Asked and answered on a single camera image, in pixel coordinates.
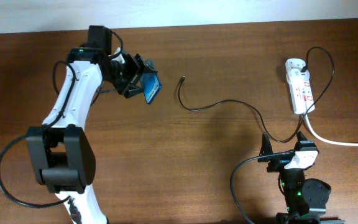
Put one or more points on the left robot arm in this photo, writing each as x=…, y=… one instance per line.
x=61, y=155

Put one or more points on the white power strip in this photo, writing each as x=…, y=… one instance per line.
x=301, y=94

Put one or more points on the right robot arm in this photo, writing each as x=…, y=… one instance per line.
x=306, y=199

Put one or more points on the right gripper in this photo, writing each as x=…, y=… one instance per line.
x=279, y=163

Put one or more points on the blue Galaxy smartphone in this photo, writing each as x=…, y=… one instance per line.
x=151, y=85

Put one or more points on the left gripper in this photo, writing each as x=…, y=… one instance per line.
x=131, y=60

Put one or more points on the white USB charger plug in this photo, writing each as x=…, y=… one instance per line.
x=296, y=76

